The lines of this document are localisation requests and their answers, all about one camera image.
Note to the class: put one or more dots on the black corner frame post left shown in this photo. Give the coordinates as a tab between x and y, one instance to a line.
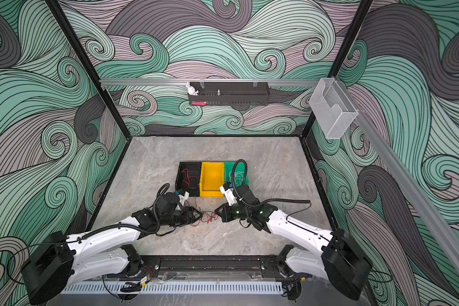
68	31

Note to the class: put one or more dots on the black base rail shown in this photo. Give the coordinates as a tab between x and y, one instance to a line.
266	266

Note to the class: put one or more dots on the aluminium wall rail back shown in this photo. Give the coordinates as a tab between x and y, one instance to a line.
181	82

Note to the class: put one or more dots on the black storage bin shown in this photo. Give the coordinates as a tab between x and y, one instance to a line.
188	177

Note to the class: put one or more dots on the clear plastic wall holder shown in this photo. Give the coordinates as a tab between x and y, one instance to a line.
333	107

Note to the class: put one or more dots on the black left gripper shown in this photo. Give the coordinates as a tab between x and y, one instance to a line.
190	217

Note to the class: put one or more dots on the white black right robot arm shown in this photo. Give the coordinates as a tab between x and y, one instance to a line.
331	255

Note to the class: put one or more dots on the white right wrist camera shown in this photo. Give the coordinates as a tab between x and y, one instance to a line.
227	190

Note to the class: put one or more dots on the black wall shelf tray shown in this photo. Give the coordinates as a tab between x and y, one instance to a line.
237	95

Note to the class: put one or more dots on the white slotted cable duct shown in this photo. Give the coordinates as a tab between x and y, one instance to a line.
180	287

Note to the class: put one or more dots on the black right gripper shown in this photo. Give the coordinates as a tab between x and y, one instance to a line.
225	215

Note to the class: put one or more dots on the black corner frame post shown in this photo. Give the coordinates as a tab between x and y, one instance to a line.
349	39
68	31

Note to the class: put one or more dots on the pink marker on shelf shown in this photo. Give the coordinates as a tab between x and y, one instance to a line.
198	103

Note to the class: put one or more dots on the green storage bin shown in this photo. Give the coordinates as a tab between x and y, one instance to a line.
240	174

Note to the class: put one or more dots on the yellow storage bin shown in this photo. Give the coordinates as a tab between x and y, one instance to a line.
211	179

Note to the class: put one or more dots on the black corner frame post right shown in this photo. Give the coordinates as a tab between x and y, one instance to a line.
349	39

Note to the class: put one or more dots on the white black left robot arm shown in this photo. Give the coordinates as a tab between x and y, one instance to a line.
61	261

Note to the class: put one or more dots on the white rabbit figurine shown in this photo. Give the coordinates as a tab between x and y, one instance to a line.
191	90

